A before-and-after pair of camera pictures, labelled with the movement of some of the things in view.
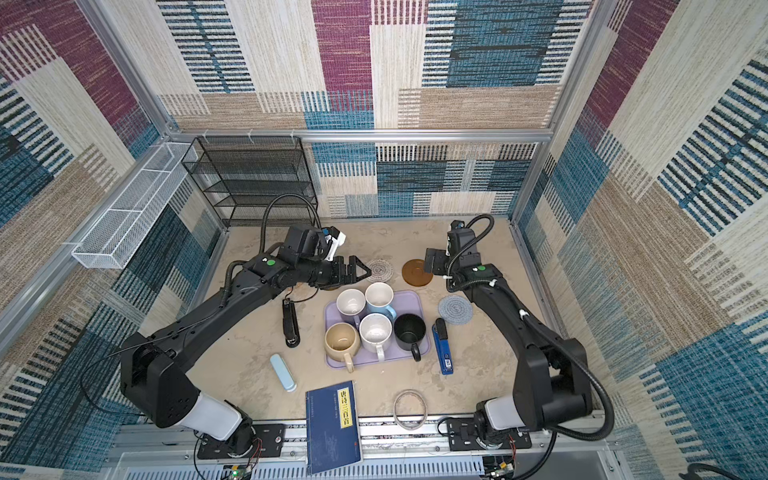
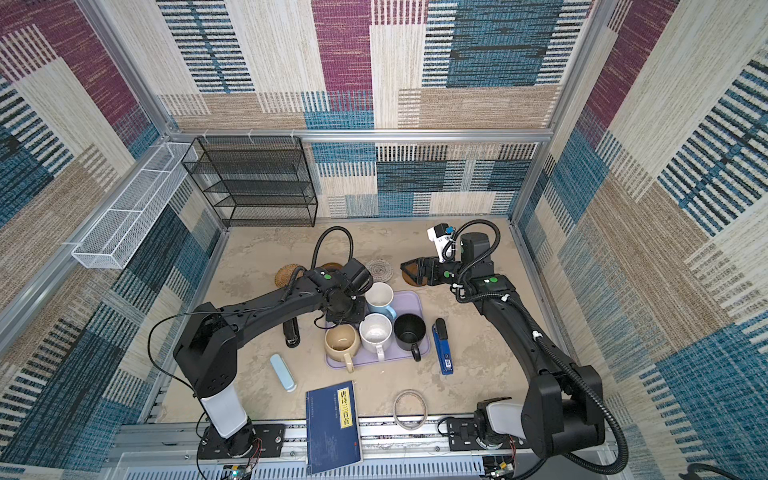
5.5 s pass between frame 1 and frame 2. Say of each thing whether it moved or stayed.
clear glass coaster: stayed
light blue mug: stayed
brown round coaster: stayed
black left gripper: moved
